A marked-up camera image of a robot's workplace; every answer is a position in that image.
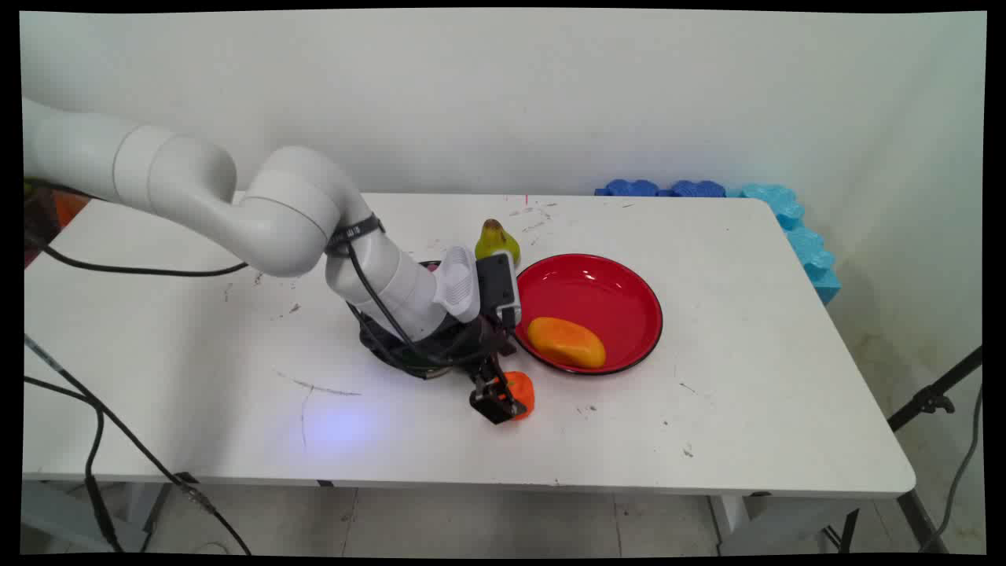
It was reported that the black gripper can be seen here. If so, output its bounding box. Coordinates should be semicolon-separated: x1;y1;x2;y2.
445;313;527;426

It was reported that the orange toy fruit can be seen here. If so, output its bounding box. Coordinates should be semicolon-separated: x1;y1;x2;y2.
503;370;536;422

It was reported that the yellow orange toy mango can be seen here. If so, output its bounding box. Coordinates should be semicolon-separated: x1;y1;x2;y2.
527;316;608;369

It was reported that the dark green bowl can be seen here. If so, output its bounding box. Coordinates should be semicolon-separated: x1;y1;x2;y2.
347;259;505;380

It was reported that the red round plate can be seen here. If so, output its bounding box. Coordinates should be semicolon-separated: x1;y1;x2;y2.
514;253;664;376

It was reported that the green toy pear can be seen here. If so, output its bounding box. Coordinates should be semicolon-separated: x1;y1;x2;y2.
474;219;522;266

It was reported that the dark blue foam block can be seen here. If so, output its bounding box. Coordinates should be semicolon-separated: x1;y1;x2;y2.
660;180;728;198
594;178;661;197

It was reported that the white table leg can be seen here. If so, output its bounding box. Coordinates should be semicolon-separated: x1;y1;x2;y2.
706;494;861;556

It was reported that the light blue foam block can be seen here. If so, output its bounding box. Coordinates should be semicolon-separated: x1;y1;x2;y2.
727;183;843;306

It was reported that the black tripod stand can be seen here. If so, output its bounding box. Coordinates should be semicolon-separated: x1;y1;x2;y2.
837;346;985;554

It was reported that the orange red box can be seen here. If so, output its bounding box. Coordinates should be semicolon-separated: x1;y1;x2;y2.
22;182;92;270

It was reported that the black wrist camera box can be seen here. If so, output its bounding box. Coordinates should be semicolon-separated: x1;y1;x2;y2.
475;252;522;330

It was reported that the white printed camera mount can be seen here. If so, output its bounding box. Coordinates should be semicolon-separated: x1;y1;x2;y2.
433;245;482;324

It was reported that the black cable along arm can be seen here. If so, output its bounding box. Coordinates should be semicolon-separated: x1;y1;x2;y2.
343;240;492;369

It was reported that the black velcro strap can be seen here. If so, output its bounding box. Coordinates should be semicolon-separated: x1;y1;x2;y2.
325;214;387;255

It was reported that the black cable with connector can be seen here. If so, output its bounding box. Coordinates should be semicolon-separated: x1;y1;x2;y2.
22;334;254;557

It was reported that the black cable across table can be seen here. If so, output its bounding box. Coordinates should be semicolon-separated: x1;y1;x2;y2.
41;245;250;278

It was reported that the thin black hanging cable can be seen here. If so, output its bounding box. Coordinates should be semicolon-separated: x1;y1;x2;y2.
22;376;125;553

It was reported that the grey cable by tripod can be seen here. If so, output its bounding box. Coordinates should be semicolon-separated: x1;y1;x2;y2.
920;384;985;553

